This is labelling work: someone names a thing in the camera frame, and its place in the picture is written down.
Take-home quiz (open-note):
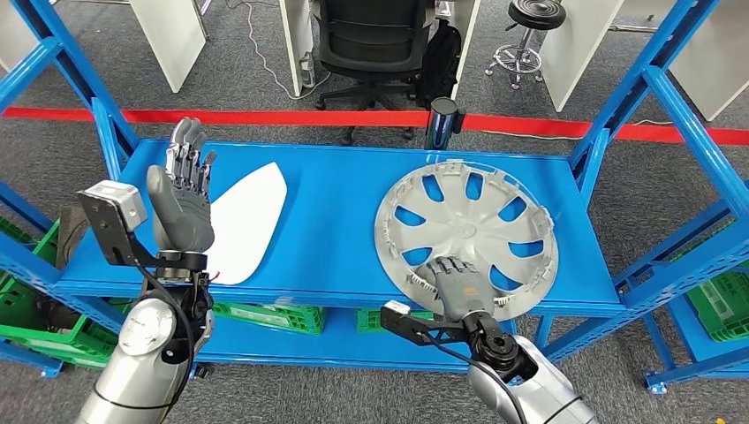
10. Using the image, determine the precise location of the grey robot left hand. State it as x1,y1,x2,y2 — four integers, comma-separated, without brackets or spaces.
146,117,217,254

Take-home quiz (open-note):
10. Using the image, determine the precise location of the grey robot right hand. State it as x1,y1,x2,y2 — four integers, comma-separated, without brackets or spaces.
426,256,502,322

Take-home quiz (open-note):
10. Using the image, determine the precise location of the silver plastic wheel hubcap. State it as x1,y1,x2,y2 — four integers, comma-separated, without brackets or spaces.
374,161,560,322

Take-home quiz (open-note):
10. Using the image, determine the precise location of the blue metal shelf rack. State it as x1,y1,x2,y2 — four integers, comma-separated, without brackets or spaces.
0,0,749,375
643,292,749,394
0,339,64,379

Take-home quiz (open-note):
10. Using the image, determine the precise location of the white curved plastic panel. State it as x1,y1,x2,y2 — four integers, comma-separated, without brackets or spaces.
204,162,289,287

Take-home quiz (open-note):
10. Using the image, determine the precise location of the folded green plastic crate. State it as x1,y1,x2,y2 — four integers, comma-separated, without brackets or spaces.
357,308,428,322
211,302,327,320
357,316,437,335
215,313,326,337

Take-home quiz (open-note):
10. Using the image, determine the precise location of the red barrier belt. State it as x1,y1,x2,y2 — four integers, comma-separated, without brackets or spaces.
3,106,749,148

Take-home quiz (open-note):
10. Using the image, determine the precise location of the white desk side panel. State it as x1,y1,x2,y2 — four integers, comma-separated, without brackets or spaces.
128,0,207,94
450,0,482,101
669,0,749,122
0,0,39,72
538,0,626,112
277,0,317,98

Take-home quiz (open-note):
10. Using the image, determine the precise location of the grey power strip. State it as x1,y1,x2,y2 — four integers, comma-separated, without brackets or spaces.
299,51,317,89

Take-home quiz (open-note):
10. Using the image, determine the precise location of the black backpack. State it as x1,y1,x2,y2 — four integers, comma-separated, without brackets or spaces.
416,19,464,110

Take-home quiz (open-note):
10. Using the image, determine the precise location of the black office chair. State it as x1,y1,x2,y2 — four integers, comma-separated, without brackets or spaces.
315,0,449,148

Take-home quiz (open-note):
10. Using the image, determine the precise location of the black stool chrome base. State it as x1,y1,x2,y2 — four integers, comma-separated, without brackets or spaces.
484,0,568,91

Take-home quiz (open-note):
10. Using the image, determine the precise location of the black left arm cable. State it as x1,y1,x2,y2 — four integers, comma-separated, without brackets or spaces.
137,263,197,411

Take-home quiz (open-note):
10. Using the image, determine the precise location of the dark shiny stanchion post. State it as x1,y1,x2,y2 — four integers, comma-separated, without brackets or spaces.
424,96,466,152

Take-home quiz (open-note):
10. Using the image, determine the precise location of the white floor cable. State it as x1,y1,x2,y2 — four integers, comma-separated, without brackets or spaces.
224,0,332,101

